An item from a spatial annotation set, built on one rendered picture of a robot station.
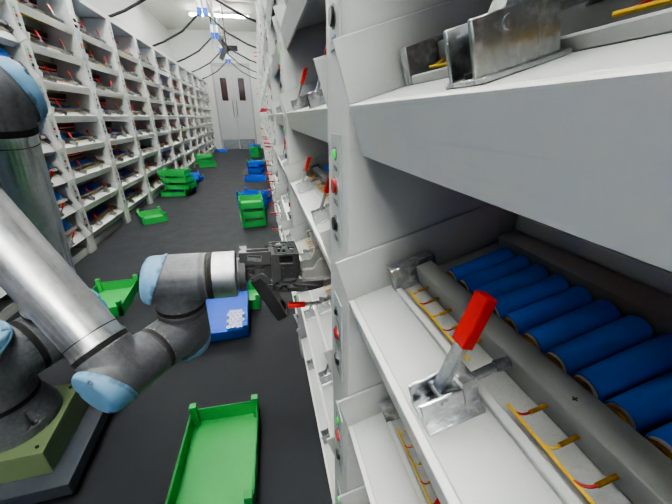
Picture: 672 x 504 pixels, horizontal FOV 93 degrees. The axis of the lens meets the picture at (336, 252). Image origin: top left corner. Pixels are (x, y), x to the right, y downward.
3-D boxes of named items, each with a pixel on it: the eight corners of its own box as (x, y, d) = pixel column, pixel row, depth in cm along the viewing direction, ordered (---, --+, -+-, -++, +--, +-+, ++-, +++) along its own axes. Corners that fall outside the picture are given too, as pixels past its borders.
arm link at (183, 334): (145, 361, 65) (131, 312, 59) (189, 326, 74) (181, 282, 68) (181, 378, 62) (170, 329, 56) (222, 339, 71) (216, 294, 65)
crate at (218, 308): (249, 336, 138) (247, 325, 133) (200, 343, 134) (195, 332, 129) (248, 285, 160) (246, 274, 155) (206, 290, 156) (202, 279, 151)
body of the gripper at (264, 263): (303, 253, 61) (236, 257, 58) (302, 293, 64) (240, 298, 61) (297, 240, 68) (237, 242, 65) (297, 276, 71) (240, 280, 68)
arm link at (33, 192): (20, 351, 90) (-122, 37, 52) (85, 315, 104) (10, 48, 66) (58, 376, 86) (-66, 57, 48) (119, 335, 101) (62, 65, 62)
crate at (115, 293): (99, 291, 175) (95, 278, 172) (140, 286, 180) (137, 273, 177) (75, 323, 149) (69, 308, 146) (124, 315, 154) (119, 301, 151)
